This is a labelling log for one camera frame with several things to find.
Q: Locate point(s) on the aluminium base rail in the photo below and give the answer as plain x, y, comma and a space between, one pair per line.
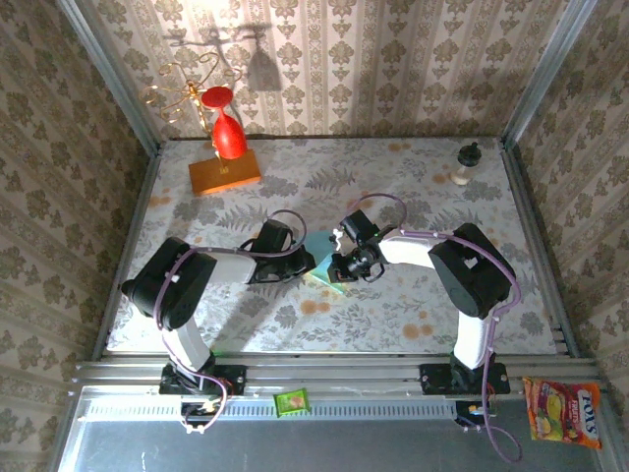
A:
344, 376

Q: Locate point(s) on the light blue paper sheet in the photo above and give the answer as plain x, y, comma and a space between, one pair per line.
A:
318, 243

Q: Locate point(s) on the grey metal shelf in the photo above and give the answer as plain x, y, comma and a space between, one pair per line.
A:
319, 447

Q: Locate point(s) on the aluminium frame post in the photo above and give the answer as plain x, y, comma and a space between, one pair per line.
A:
112, 74
545, 74

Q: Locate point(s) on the red wine glass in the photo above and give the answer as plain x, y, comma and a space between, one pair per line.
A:
228, 135

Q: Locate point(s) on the green candy packet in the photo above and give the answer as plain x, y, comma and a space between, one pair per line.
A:
292, 402

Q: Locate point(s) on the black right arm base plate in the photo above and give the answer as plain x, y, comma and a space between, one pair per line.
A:
437, 381

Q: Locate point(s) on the wooden rack base block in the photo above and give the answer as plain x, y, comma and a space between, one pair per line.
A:
221, 177

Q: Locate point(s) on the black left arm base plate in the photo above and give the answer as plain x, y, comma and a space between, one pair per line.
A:
231, 378

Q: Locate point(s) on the aluminium table side rail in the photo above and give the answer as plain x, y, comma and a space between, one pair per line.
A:
523, 196
143, 196

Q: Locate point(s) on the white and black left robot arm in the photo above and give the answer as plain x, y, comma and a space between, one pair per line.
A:
189, 344

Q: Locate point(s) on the orange Fox's candy bag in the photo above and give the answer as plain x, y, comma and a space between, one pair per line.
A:
565, 413

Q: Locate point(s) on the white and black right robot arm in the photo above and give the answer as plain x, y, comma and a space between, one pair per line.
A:
472, 339

